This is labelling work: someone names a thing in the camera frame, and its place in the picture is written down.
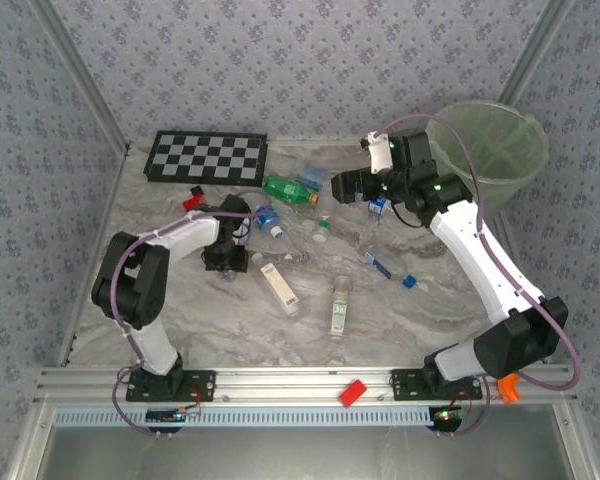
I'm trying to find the small blue label bottle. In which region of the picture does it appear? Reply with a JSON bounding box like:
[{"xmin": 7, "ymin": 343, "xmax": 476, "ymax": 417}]
[{"xmin": 359, "ymin": 197, "xmax": 394, "ymax": 241}]

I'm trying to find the crushed clear bottle blue label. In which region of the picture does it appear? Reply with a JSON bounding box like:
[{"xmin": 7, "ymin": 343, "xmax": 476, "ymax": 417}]
[{"xmin": 294, "ymin": 163, "xmax": 330, "ymax": 194}]

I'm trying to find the blue label bottle white cap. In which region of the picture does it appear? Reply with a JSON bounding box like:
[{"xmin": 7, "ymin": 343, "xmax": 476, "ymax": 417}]
[{"xmin": 252, "ymin": 204, "xmax": 285, "ymax": 240}]

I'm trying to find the small clear bottle white cap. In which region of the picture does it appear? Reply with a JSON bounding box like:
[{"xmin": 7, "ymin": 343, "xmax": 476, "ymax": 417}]
[{"xmin": 313, "ymin": 213, "xmax": 332, "ymax": 245}]

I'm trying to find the clear bottle white barcode label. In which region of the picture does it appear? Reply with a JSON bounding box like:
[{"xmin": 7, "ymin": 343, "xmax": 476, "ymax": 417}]
[{"xmin": 251, "ymin": 252, "xmax": 301, "ymax": 317}]

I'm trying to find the green plastic bottle orange cap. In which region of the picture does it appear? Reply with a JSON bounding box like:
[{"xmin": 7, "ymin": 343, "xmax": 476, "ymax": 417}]
[{"xmin": 261, "ymin": 173, "xmax": 321, "ymax": 206}]

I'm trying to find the clear bottle blue cap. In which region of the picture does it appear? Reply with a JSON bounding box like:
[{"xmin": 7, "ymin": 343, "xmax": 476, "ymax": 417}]
[{"xmin": 363, "ymin": 251, "xmax": 419, "ymax": 291}]

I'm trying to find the clear bottle green white label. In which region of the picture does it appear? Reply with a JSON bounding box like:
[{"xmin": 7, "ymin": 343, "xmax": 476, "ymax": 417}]
[{"xmin": 328, "ymin": 274, "xmax": 354, "ymax": 341}]

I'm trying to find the green translucent bin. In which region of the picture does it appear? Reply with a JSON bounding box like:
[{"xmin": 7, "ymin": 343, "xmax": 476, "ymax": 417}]
[{"xmin": 423, "ymin": 99, "xmax": 551, "ymax": 221}]

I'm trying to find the small red and black block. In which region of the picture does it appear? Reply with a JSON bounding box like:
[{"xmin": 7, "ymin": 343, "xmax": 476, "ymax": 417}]
[{"xmin": 182, "ymin": 185, "xmax": 207, "ymax": 214}]

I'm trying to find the black and grey checkerboard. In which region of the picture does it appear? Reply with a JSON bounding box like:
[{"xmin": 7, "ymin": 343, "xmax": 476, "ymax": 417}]
[{"xmin": 143, "ymin": 130, "xmax": 270, "ymax": 189}]

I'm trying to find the red plastic block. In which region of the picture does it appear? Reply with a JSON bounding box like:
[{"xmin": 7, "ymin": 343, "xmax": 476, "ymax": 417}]
[{"xmin": 338, "ymin": 378, "xmax": 369, "ymax": 409}]

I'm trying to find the grey metal panel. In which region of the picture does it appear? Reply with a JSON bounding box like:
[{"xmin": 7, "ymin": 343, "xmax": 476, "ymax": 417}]
[{"xmin": 39, "ymin": 424, "xmax": 584, "ymax": 480}]

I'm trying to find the orange plastic clip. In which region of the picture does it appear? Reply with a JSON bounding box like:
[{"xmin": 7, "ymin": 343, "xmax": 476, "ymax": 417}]
[{"xmin": 497, "ymin": 372, "xmax": 523, "ymax": 404}]

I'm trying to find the thin black cable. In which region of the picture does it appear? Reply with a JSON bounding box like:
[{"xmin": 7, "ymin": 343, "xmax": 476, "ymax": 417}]
[{"xmin": 389, "ymin": 199, "xmax": 426, "ymax": 230}]

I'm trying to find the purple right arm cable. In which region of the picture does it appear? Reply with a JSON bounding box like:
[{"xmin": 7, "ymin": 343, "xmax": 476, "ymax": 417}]
[{"xmin": 372, "ymin": 114, "xmax": 581, "ymax": 437}]

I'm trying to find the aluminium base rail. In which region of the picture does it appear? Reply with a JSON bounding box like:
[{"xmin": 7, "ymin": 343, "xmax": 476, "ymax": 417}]
[{"xmin": 34, "ymin": 367, "xmax": 579, "ymax": 405}]

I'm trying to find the blue slotted cable duct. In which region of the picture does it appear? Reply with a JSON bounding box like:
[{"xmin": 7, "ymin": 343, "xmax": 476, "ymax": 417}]
[{"xmin": 54, "ymin": 404, "xmax": 439, "ymax": 427}]

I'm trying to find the aluminium frame post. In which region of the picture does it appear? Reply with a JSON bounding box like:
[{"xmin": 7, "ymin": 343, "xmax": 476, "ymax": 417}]
[
  {"xmin": 27, "ymin": 0, "xmax": 131, "ymax": 154},
  {"xmin": 497, "ymin": 0, "xmax": 579, "ymax": 106}
]

